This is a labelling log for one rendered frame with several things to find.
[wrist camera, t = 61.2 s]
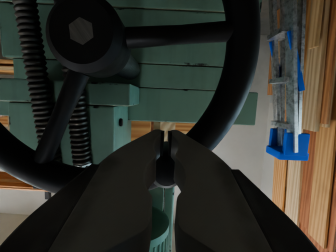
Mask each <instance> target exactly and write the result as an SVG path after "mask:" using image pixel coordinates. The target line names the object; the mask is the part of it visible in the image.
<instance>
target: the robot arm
mask: <svg viewBox="0 0 336 252"><path fill-rule="evenodd" d="M164 138H165V131H164V130H161V129H155V130H153V131H151V132H149V133H147V134H145V135H143V136H141V137H139V138H137V139H135V140H133V141H131V142H129V143H127V144H125V145H124V146H122V147H120V148H119V149H117V150H116V151H114V152H113V153H111V154H110V155H109V156H107V157H106V158H105V159H104V160H103V161H101V162H100V163H99V164H91V165H90V166H88V167H87V168H86V169H85V170H83V171H82V172H81V173H80V174H79V175H77V176H76V177H75V178H74V179H73V180H71V181H70V182H69V183H68V184H67V185H65V186H64V187H63V188H62V189H60V190H59V191H58V192H57V193H56V194H54V195H53V196H52V197H51V198H50V199H48V200H47V201H46V202H45V203H44V204H42V205H41V206H40V207H39V208H38V209H36V210H35V211H34V212H33V213H32V214H31V215H29V216H28V217H27V218H26V219H25V220H24V221H23V222H22V223H21V224H20V225H19V226H18V227H17V228H16V229H15V230H14V231H13V232H12V233H11V234H10V235H9V236H8V237H7V239H6V240H5V241H4V242H3V243H2V244H1V245H0V252H149V251H150V243H151V234H152V195H151V194H150V192H149V191H148V190H149V188H150V186H151V185H152V184H153V183H154V182H155V180H156V161H157V159H158V158H159V157H160V156H162V155H163V149H164ZM167 140H168V156H171V158H172V159H173V160H174V162H175V163H174V177H173V180H174V182H175V183H176V185H177V186H178V187H179V189H180V191H181V193H180V194H179V195H178V197H177V201H176V212H175V223H174V236H175V252H319V251H318V249H317V248H316V247H315V246H314V244H313V243H312V242H311V241H310V239H309V238H308V237H307V236H306V235H305V234H304V233H303V231H302V230H301V229H300V228H299V227H298V226H297V225H296V224H295V223H294V222H293V221H292V220H291V219H290V218H289V217H288V216H287V215H286V214H285V213H284V212H283V211H282V210H281V209H280V208H279V207H278V206H277V205H276V204H274V203H273V202H272V201H271V200H270V199H269V198H268V197H267V196H266V195H265V194H264V193H263V192H262V191H261V190H260V189H259V188H258V187H257V186H256V185H255V184H254V183H253V182H251V181H250V180H249V179H248V178H247V177H246V176H245V175H244V174H243V173H242V172H241V171H240V170H239V169H231V168H230V167H229V166H228V165H227V164H226V163H225V162H224V161H223V160H222V159H221V158H220V157H218V156H217V155H216V154H215V153H213V152H212V151H211V150H209V149H208V148H206V147H205V146H203V145H202V144H200V143H198V142H197V141H195V140H193V139H192V138H190V137H189V136H187V135H185V134H184V133H182V132H180V131H179V130H170V131H169V130H168V135H167Z"/></svg>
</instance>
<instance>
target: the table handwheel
mask: <svg viewBox="0 0 336 252"><path fill-rule="evenodd" d="M53 1H54V2H55V5H54V6H53V7H52V9H51V11H50V12H49V15H48V17H47V21H46V26H45V33H46V40H47V43H48V46H49V48H50V51H51V52H52V54H53V55H54V57H55V58H56V59H57V60H58V61H59V62H60V63H61V64H62V65H64V66H65V67H67V68H68V71H67V74H66V77H65V79H64V82H63V85H62V87H61V90H60V93H59V95H58V98H57V100H56V103H55V106H54V108H53V111H52V114H51V116H50V118H49V121H48V123H47V125H46V127H45V130H44V132H43V134H42V136H41V139H40V141H39V143H38V145H37V148H36V150H33V149H32V148H30V147H29V146H27V145H25V144H24V143H23V142H21V141H20V140H19V139H18V138H16V137H15V136H14V135H13V134H12V133H11V132H9V131H8V130H7V129H6V128H5V127H4V126H3V125H2V123H1V122H0V169H1V170H3V171H5V172H6V173H8V174H9V175H11V176H13V177H15V178H17V179H18V180H20V181H22V182H25V183H27V184H29V185H31V186H34V187H36V188H39V189H42V190H44V191H47V192H51V193H55V194H56V193H57V192H58V191H59V190H61V189H62V188H63V187H64V186H65V185H67V184H68V183H69V182H70V181H71V180H73V179H74V178H75V177H76V176H78V175H79V174H80V173H81V172H82V171H84V170H85V169H86V168H84V167H78V166H73V165H69V164H65V163H62V162H59V161H56V160H54V157H55V155H56V152H57V150H58V147H59V145H60V142H61V140H62V138H63V135H64V133H65V130H66V128H67V125H68V123H69V120H70V118H71V116H72V114H73V112H74V110H75V108H76V105H77V103H78V101H79V99H80V97H81V95H82V93H83V90H84V88H85V86H86V84H87V82H88V80H89V78H90V77H89V76H92V77H96V78H107V77H111V76H113V75H115V74H116V75H118V76H120V77H122V78H124V79H127V80H132V79H135V78H136V77H137V76H138V75H139V72H140V66H139V64H138V63H137V61H136V60H135V59H134V58H133V56H132V55H131V49H139V48H149V47H159V46H170V45H181V44H202V43H223V42H226V51H225V59H224V64H223V69H222V73H221V77H220V80H219V83H218V86H217V88H216V91H215V93H214V95H213V97H212V99H211V101H210V103H209V105H208V107H207V108H206V110H205V112H204V113H203V115H202V116H201V117H200V119H199V120H198V121H197V123H196V124H195V125H194V126H193V127H192V129H191V130H190V131H189V132H188V133H187V134H186V135H187V136H188V137H190V138H192V139H193V140H195V141H196V142H198V143H200V144H201V145H203V146H205V147H206V148H208V149H209V150H211V151H212V150H213V149H214V148H215V147H216V146H217V145H218V144H219V143H220V142H221V140H222V139H223V138H224V137H225V135H226V134H227V133H228V131H229V130H230V128H231V127H232V125H233V124H234V122H235V120H236V119H237V117H238V115H239V114H240V112H241V110H242V108H243V106H244V103H245V101H246V99H247V96H248V94H249V91H250V88H251V86H252V83H253V79H254V76H255V72H256V67H257V63H258V57H259V51H260V40H261V15H260V4H259V0H222V3H223V8H224V13H225V21H215V22H204V23H192V24H180V25H154V26H126V27H125V26H124V24H123V22H122V21H121V19H120V17H119V15H118V14H117V12H116V11H115V9H114V8H113V7H112V5H111V4H109V3H108V2H107V1H106V0H53ZM88 75H89V76H88Z"/></svg>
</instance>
